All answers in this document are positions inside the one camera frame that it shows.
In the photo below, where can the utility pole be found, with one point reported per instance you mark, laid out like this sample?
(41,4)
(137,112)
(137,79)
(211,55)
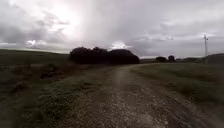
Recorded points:
(205,46)

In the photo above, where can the dark clump of trees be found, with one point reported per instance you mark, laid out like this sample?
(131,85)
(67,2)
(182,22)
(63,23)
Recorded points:
(103,56)

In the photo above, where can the grass verge strip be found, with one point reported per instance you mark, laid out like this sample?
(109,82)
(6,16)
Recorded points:
(36,90)

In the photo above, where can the brown gravel dirt track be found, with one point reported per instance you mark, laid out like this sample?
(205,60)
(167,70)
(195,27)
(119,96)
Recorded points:
(130,103)

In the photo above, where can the distant pair of trees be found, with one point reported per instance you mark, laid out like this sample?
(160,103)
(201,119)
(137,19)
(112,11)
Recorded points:
(165,59)

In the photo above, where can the grass field slope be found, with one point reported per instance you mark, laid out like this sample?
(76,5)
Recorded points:
(186,78)

